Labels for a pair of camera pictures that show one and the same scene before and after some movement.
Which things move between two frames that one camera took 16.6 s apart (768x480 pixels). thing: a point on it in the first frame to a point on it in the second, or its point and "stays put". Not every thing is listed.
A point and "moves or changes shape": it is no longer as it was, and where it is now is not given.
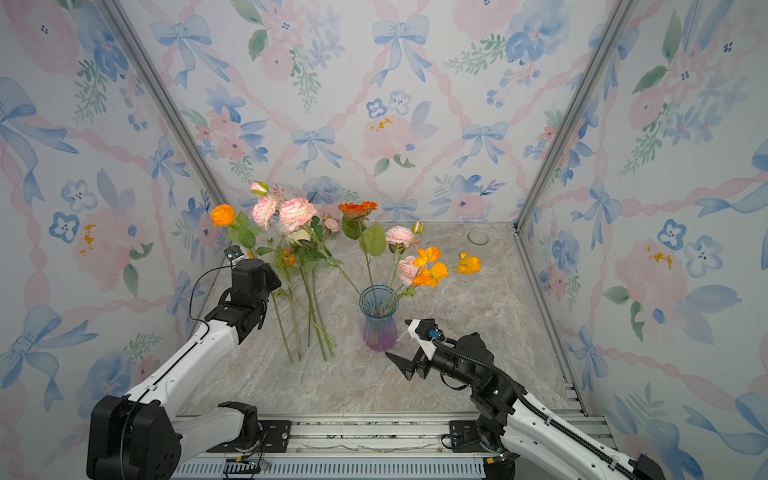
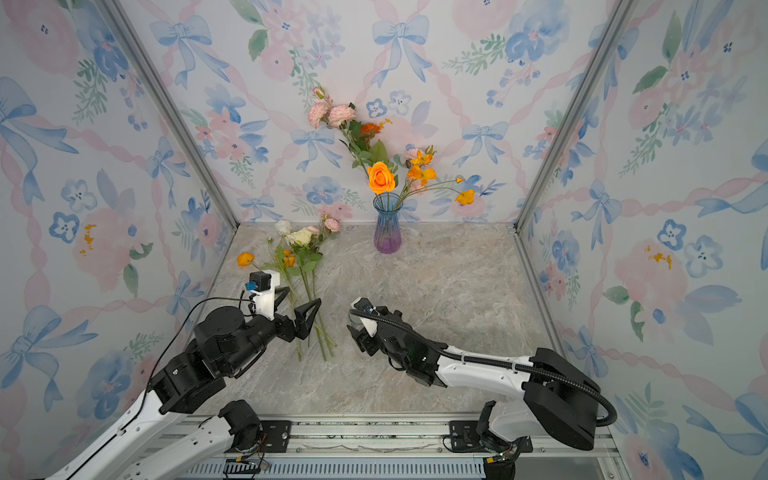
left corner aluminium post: [173, 110] stays put
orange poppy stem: [428, 273] to [418, 178]
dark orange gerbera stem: [372, 237] to [377, 148]
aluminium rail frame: [355, 447] stays put
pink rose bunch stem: [273, 212] to [339, 116]
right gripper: [411, 369] to [390, 317]
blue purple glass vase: [378, 304] moves or changes shape
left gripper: [273, 281] to [301, 326]
